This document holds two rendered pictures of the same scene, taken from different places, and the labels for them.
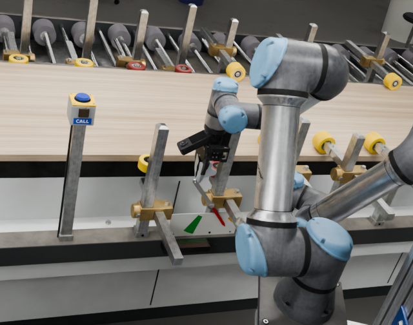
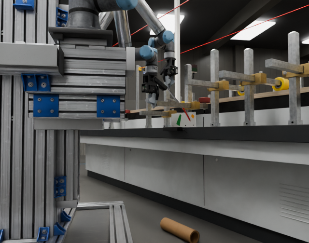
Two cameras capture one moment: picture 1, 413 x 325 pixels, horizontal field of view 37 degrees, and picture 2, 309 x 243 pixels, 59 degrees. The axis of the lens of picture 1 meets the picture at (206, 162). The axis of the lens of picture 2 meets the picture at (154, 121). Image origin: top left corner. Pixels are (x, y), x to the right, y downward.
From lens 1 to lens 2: 2.72 m
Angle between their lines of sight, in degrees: 85
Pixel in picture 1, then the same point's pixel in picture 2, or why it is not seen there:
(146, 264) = (170, 147)
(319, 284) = not seen: hidden behind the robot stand
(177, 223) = (173, 119)
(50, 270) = (146, 145)
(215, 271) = (231, 188)
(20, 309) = (161, 187)
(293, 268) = not seen: hidden behind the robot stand
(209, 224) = (184, 120)
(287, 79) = not seen: outside the picture
